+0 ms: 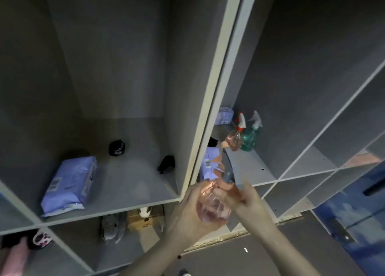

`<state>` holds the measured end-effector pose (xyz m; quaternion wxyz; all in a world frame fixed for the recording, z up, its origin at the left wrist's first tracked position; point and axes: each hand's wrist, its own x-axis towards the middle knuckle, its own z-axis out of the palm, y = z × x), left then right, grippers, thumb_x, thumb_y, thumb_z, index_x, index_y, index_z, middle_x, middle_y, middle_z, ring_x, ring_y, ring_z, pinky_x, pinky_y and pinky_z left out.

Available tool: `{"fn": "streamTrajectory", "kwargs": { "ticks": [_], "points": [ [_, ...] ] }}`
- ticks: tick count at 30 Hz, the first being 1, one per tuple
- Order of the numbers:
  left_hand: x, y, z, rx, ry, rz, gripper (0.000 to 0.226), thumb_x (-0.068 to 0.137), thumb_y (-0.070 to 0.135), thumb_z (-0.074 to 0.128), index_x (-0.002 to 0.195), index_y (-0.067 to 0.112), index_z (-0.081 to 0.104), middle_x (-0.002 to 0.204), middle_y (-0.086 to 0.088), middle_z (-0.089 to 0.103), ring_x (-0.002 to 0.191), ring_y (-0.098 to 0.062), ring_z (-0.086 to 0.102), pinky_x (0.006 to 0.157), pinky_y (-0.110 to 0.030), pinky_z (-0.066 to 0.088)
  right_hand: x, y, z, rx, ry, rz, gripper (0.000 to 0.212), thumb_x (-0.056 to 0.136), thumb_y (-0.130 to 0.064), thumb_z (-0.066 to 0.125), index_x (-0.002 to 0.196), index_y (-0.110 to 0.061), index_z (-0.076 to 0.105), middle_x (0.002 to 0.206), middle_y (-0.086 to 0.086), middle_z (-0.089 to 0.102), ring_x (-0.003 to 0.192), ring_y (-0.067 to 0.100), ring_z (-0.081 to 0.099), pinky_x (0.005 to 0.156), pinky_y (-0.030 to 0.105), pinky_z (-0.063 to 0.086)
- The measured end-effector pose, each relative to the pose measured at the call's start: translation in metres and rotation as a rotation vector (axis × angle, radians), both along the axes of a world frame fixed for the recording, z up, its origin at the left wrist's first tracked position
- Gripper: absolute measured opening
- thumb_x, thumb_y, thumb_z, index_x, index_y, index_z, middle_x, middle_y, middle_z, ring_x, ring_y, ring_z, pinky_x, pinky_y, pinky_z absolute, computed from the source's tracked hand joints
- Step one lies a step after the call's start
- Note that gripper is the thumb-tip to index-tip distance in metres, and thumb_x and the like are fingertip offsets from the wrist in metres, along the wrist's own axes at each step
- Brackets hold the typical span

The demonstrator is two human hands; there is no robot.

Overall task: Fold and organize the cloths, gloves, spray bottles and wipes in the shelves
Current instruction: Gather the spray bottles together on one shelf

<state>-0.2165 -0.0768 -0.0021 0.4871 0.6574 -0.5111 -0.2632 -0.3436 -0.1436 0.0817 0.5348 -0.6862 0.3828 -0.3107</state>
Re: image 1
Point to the person's left hand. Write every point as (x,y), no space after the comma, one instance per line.
(186,221)

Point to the person's right hand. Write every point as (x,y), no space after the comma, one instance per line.
(255,212)

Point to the pink spray bottle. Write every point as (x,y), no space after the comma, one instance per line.
(237,136)
(215,209)

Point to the green spray bottle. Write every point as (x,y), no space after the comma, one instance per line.
(251,137)

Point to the grey cubby shelf unit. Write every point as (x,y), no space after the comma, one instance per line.
(120,74)

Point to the person's right forearm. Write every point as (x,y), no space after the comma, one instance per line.
(288,254)

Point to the brown cardboard box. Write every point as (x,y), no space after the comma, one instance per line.
(147,221)

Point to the grey white sneaker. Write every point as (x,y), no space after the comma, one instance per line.
(112,226)

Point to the black metal bar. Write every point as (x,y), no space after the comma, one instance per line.
(374,190)

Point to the pink tumbler bottle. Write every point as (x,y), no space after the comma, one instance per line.
(15,260)

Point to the metal door floor bracket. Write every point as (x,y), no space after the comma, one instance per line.
(340,230)

